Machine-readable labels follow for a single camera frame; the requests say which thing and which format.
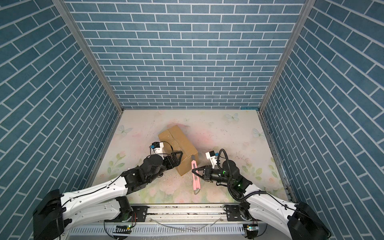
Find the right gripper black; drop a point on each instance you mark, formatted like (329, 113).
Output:
(208, 174)

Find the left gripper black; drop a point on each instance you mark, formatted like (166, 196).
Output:
(173, 156)

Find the pink utility knife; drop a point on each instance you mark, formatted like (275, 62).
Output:
(196, 179)

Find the brown cardboard express box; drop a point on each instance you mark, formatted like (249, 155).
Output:
(175, 137)

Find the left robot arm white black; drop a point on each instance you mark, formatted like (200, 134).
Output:
(59, 212)

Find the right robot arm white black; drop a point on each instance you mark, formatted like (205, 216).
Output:
(298, 221)

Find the right controller board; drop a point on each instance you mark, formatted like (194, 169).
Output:
(251, 231)

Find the controller board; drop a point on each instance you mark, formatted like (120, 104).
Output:
(121, 232)
(251, 231)

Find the left controller board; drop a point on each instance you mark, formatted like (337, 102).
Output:
(121, 232)

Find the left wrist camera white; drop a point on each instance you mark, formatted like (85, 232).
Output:
(157, 148)

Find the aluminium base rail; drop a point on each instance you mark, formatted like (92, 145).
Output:
(183, 214)

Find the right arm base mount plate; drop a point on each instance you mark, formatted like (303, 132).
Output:
(237, 213)

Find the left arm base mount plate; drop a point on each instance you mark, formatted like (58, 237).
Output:
(138, 214)

